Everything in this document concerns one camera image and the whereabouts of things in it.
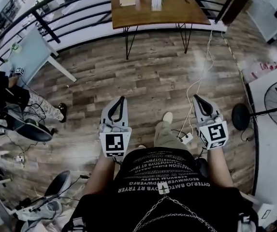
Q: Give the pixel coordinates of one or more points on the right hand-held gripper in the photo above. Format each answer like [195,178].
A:
[214,134]

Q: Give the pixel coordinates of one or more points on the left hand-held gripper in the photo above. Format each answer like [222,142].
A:
[114,141]

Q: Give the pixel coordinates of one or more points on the person's left forearm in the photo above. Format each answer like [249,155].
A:
[99,173]

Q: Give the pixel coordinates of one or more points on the person's right forearm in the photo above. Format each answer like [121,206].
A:
[219,168]

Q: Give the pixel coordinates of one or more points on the white power strip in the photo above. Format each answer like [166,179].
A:
[186,138]

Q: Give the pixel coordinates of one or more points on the black standing fan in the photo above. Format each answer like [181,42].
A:
[240,117]

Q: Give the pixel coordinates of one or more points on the person's white shoe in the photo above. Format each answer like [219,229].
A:
[167,117]

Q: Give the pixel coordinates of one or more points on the person's khaki trouser leg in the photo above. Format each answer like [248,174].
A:
[164,136]

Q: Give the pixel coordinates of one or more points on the clear plastic bag red print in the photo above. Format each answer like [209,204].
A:
[259,70]

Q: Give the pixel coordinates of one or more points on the person's black printed shirt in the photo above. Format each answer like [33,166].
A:
[152,169]

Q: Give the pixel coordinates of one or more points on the black office chair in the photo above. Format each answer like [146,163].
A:
[34,130]

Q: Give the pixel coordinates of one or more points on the large white table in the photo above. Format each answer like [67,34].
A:
[276,153]

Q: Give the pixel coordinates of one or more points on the grey office chair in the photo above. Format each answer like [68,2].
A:
[58,182]

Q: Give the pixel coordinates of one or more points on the brown wooden table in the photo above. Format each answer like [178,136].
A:
[167,17]

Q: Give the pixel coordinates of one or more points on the light blue table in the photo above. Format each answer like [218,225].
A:
[29,54]

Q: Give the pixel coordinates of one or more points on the black metal railing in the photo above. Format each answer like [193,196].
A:
[47,28]

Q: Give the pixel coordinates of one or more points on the small green plant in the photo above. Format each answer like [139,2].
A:
[15,47]

